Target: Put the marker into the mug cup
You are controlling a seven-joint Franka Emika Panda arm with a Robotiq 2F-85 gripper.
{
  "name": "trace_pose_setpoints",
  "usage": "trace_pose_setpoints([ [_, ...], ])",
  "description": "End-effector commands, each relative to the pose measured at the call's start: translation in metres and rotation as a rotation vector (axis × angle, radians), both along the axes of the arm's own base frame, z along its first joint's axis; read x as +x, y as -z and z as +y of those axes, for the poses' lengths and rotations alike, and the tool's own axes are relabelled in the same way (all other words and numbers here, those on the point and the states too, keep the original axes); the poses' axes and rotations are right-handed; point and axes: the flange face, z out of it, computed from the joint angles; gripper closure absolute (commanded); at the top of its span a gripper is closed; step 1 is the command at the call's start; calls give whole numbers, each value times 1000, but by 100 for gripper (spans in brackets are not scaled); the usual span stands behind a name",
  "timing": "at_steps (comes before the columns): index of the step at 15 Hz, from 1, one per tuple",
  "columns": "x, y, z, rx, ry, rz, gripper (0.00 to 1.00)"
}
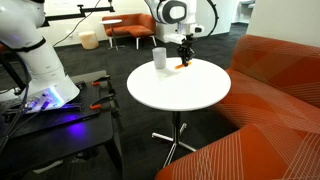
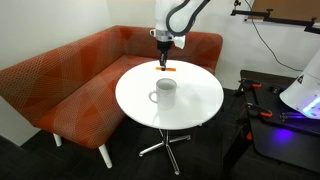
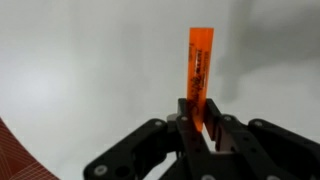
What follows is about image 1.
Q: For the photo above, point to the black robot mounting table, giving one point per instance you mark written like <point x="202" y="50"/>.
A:
<point x="66" y="143"/>

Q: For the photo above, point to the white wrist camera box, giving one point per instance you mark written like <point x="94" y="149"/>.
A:
<point x="174" y="38"/>

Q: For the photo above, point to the small white round table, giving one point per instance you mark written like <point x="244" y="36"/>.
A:
<point x="111" y="22"/>

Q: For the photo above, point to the beige round stool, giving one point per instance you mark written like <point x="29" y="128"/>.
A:
<point x="89" y="40"/>

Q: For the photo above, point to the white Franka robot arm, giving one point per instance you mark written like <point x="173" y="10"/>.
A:
<point x="45" y="68"/>

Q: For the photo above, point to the orange marker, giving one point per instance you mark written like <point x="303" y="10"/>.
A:
<point x="178" y="67"/>

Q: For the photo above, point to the small orange lounge sofa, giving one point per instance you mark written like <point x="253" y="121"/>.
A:
<point x="133" y="26"/>

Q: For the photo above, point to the large orange patterned sofa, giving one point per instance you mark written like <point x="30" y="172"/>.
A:
<point x="266" y="110"/>

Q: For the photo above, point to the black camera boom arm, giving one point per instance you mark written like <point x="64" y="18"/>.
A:
<point x="66" y="16"/>

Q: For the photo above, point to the chrome table pedestal base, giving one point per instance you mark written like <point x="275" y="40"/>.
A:
<point x="175" y="133"/>

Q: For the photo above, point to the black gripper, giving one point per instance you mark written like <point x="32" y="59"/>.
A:
<point x="185" y="46"/>

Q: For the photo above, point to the white mug cup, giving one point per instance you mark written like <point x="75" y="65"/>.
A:
<point x="159" y="58"/>

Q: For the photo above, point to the white wall outlet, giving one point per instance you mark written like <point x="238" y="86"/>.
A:
<point x="74" y="33"/>

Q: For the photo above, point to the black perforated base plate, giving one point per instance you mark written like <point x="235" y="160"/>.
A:
<point x="83" y="100"/>

